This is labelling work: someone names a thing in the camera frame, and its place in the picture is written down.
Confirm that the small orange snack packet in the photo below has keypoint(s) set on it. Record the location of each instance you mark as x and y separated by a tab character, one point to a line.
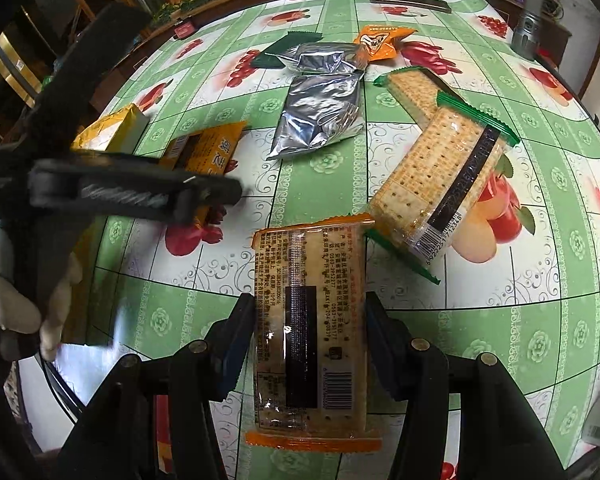
380	42

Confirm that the small red box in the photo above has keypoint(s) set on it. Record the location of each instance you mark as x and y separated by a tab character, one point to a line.
184	28

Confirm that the green checkered fruit tablecloth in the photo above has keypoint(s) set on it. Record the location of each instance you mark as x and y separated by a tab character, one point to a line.
330	185

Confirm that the dark green snack packet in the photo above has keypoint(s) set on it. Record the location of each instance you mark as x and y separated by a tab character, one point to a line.
275	52

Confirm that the grey metal cylinder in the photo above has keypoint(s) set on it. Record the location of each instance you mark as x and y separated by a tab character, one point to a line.
530	20

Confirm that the dark wooden cabinet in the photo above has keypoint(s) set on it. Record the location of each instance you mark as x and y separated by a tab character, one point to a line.
10	60

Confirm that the orange-edged cracker packet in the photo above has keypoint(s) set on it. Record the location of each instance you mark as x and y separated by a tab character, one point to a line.
310	320

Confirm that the large green-edged cracker packet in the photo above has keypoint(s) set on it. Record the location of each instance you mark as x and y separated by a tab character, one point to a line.
430	180

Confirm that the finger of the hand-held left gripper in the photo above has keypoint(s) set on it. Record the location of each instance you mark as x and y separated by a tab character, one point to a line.
130	190

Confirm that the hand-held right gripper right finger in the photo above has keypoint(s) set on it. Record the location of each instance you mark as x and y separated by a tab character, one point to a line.
382	347

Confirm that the orange and black snack packet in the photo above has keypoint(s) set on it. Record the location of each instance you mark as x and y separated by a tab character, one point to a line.
205	152

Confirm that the person's left hand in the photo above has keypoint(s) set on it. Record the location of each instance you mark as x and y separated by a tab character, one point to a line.
10	310

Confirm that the yellow tray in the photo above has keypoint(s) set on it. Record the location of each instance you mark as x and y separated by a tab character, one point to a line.
115	125

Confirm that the wooden shelf unit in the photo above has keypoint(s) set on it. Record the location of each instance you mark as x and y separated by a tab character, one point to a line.
562	35

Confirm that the silver foil snack packet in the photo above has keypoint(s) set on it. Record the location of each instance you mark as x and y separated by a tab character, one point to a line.
320	115
325	57

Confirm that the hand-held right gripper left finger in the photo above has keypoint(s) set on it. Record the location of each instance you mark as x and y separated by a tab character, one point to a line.
232	350

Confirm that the black remote control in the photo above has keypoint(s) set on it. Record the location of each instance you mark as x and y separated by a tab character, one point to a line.
410	1

